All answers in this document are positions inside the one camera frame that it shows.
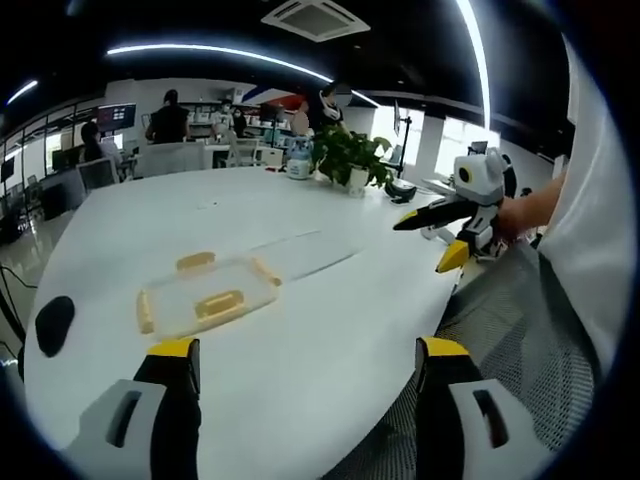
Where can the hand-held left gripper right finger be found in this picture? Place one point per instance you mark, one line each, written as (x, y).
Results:
(465, 415)

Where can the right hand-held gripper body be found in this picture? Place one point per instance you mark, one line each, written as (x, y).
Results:
(482, 180)

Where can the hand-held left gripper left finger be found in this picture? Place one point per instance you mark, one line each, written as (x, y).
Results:
(127, 410)

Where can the person's right hand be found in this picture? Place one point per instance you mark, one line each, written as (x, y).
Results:
(515, 220)

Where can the small white device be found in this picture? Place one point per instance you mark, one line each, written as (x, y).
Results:
(434, 233)

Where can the black curved device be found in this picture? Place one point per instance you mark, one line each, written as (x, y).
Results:
(400, 192)

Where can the grey mesh chair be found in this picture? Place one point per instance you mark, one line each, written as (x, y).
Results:
(505, 350)

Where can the green potted plant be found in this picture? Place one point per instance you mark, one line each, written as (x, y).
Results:
(350, 150)

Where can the black oval object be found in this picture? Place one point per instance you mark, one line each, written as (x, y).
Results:
(54, 326)

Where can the ceiling light strip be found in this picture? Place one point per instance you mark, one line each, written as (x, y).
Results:
(22, 91)
(477, 55)
(220, 54)

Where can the clear container with yellow clips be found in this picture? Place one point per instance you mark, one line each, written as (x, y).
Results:
(210, 295)

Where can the white and blue bottle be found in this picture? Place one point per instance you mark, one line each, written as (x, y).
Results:
(299, 157)

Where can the white office chair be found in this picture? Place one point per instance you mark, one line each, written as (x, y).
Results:
(98, 175)
(243, 150)

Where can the ceiling air vent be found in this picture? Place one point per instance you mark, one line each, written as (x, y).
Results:
(315, 17)

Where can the wall screen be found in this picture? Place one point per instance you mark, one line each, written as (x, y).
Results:
(116, 117)

